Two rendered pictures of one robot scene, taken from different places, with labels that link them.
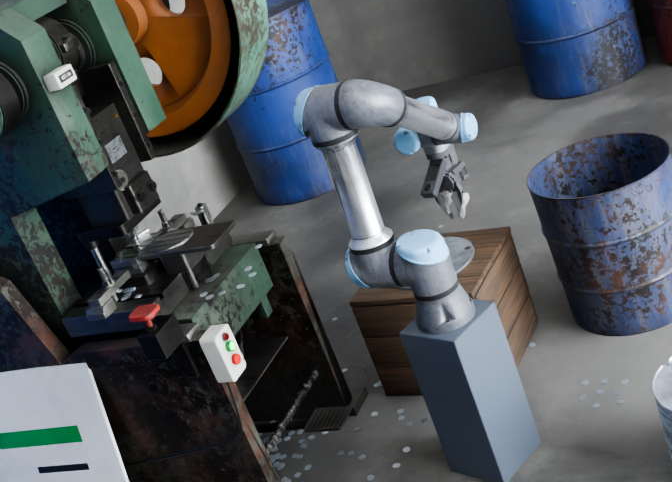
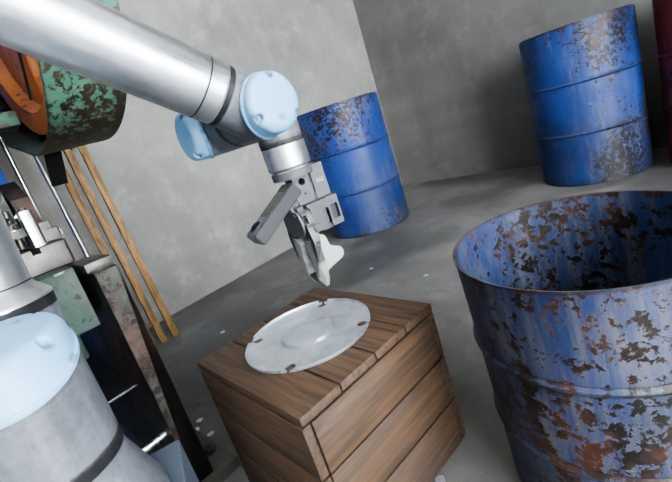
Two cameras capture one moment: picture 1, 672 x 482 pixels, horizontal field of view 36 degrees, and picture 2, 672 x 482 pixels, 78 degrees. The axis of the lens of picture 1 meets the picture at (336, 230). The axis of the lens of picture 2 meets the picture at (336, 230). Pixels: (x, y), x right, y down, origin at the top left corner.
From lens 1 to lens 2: 231 cm
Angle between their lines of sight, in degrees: 18
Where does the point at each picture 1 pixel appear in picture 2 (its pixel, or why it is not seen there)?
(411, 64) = (463, 159)
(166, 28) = not seen: outside the picture
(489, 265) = (365, 365)
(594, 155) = (582, 221)
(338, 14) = (419, 123)
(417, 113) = not seen: outside the picture
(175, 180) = not seen: hidden behind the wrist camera
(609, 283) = (574, 456)
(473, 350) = not seen: outside the picture
